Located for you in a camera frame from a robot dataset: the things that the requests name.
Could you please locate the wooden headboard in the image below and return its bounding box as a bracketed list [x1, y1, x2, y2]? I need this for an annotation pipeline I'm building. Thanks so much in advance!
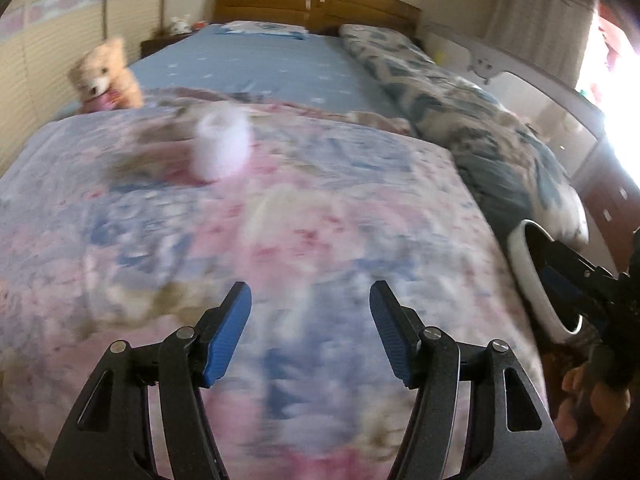
[214, 0, 422, 41]

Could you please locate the pink floral blanket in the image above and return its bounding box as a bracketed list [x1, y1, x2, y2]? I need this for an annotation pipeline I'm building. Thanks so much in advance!
[0, 87, 551, 480]

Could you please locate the white paper cup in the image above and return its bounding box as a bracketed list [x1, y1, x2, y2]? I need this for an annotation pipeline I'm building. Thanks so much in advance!
[194, 109, 251, 183]

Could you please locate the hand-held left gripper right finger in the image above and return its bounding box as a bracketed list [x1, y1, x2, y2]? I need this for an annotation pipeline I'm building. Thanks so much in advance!
[369, 280, 573, 480]

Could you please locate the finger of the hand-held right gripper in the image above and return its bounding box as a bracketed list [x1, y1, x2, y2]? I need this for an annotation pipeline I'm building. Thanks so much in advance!
[527, 227, 616, 321]

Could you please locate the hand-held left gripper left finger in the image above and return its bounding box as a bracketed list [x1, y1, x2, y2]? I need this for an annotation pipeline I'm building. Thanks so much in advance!
[44, 281, 252, 480]

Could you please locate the person's right hand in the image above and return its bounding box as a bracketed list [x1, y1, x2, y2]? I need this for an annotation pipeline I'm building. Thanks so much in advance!
[555, 360, 633, 441]

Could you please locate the beige sliding wardrobe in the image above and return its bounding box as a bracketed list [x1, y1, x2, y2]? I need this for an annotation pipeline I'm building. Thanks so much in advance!
[0, 0, 173, 181]

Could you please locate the white crib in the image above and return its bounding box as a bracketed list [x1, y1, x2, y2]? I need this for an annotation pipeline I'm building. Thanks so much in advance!
[420, 22, 616, 221]

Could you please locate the bed with blue sheet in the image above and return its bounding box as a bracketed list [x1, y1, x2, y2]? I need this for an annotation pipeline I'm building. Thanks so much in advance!
[0, 20, 551, 480]

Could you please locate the heart printed blanket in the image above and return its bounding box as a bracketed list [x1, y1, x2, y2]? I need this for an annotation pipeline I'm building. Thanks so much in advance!
[339, 23, 590, 251]

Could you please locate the beige teddy bear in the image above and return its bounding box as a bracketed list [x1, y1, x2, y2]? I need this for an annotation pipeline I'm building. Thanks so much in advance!
[67, 36, 145, 113]

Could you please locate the grey window curtain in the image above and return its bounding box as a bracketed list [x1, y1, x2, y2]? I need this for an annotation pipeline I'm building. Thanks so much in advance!
[485, 0, 601, 91]

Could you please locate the light blue pillow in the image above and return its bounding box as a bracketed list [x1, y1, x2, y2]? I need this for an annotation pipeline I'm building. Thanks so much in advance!
[220, 21, 308, 41]

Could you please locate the dark wooden nightstand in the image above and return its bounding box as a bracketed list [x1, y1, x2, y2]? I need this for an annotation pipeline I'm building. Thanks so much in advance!
[140, 34, 188, 58]

